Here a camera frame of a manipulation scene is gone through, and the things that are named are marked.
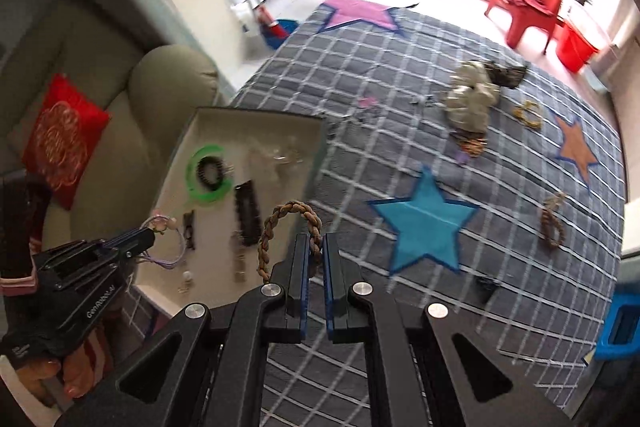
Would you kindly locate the white bead earring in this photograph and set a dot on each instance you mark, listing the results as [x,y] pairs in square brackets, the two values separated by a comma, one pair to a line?
[186,278]

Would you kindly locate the black hair comb clip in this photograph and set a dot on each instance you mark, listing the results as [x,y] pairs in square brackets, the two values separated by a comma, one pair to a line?
[247,212]

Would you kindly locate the blue plastic stool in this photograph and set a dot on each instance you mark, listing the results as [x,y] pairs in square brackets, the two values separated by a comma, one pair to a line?
[607,342]

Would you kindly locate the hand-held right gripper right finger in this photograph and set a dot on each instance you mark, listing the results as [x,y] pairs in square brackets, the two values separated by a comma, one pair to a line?
[329,287]

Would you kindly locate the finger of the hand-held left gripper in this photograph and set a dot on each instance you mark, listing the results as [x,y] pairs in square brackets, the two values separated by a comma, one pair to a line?
[142,246]
[130,235]

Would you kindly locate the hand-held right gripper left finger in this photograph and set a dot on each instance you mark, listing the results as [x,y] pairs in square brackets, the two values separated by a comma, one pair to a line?
[302,287]

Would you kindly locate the white tray box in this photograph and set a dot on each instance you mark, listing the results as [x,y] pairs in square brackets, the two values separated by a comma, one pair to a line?
[215,227]

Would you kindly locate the grey plaid star blanket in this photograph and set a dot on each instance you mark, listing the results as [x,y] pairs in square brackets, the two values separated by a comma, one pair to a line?
[350,157]

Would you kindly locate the narrow black hair clip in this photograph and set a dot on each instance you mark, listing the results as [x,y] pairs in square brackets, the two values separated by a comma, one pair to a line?
[189,229]

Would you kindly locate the blue dustpan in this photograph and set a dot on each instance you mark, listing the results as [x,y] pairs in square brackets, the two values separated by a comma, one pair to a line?
[280,34]

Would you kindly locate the red plastic chair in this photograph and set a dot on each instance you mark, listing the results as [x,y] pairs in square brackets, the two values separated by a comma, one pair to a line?
[530,14]

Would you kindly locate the red bucket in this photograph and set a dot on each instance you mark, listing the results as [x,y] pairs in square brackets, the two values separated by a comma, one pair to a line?
[575,49]

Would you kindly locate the person's left hand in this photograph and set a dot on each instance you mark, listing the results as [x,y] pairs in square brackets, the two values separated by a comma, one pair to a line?
[75,372]

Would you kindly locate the beige scrunchie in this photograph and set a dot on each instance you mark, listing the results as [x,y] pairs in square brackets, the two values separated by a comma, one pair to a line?
[470,102]

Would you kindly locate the green plastic bangle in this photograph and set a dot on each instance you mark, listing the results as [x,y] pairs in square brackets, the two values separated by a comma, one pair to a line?
[210,198]

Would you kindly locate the small black clip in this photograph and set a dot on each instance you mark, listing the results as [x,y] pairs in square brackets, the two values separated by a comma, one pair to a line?
[486,289]

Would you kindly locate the red embroidered cushion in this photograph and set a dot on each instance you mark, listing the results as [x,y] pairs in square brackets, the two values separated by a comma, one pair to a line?
[65,142]

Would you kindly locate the pink hair clip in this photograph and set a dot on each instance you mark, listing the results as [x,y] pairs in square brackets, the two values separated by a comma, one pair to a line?
[369,102]

